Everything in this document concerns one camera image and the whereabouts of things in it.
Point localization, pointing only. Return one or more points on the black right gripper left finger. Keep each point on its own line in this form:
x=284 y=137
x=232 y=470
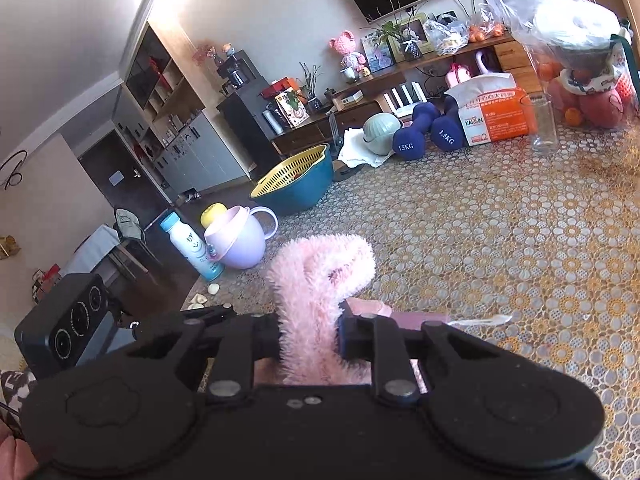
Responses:
x=212 y=350

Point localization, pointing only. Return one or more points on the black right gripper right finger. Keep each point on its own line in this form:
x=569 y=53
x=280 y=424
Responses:
x=389 y=349

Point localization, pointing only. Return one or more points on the pink fluffy slipper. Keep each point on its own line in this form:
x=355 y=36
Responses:
x=310 y=278

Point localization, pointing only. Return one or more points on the lavender plastic pitcher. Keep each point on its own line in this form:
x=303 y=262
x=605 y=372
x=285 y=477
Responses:
x=237 y=237

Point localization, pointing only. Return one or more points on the white blue milk bottle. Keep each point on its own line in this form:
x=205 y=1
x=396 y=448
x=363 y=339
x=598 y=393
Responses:
x=191 y=246

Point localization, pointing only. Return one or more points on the blue basin yellow strainer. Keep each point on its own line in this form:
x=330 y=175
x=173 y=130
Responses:
x=297 y=183

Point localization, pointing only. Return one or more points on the white cloth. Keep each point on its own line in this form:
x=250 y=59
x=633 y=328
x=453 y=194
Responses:
x=355 y=152

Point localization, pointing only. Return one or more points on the blue dumbbell left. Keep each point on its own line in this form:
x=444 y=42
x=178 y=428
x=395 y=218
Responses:
x=409 y=143

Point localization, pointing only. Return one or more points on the blue dumbbell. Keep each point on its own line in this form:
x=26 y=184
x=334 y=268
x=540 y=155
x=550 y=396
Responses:
x=409 y=143
x=446 y=130

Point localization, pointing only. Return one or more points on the pale green round pot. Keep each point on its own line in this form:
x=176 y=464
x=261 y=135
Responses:
x=378 y=132

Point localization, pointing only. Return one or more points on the blue dumbbell right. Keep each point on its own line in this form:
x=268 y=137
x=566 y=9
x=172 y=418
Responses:
x=446 y=130

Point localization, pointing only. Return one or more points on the black cabinet with coffee machine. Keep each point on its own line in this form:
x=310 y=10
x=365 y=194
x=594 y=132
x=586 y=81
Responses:
x=242 y=108

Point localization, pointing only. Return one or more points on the wooden tv console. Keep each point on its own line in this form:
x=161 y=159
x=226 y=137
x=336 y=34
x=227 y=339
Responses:
x=400 y=87

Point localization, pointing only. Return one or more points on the orange tissue box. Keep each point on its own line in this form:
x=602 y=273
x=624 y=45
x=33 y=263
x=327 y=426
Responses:
x=492 y=108

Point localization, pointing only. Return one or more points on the pink toy figure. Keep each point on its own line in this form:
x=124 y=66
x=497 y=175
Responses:
x=353 y=63

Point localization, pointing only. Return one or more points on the clear glass jar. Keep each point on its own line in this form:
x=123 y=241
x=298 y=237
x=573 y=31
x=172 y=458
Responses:
x=539 y=115

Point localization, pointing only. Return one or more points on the framed picture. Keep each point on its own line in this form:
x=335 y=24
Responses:
x=415 y=36

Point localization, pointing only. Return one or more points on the plastic bag of items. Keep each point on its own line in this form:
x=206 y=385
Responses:
x=582 y=55

